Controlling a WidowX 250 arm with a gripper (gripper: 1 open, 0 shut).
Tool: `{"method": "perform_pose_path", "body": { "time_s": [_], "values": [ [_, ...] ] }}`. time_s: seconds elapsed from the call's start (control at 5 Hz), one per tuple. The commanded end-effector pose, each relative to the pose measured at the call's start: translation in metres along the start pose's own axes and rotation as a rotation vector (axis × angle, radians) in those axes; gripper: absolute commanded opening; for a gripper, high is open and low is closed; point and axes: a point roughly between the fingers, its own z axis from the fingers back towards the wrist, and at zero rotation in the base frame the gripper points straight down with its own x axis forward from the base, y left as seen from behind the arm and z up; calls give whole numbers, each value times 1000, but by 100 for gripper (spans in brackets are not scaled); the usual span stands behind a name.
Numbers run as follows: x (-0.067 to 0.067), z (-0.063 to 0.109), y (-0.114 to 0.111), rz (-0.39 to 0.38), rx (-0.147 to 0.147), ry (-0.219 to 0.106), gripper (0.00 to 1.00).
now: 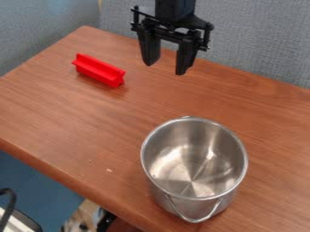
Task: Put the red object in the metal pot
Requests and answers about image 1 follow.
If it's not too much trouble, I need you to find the grey device under table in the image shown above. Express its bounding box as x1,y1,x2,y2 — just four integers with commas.
0,209,43,232

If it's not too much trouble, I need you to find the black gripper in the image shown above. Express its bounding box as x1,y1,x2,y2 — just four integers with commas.
131,0,214,75

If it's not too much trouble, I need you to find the black cable loop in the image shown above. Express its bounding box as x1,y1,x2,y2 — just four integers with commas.
0,188,19,232

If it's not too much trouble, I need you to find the metal pot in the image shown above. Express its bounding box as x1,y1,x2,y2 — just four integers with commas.
140,116,249,224

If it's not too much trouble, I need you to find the red plastic block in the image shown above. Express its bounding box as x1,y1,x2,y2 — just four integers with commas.
71,53,126,88

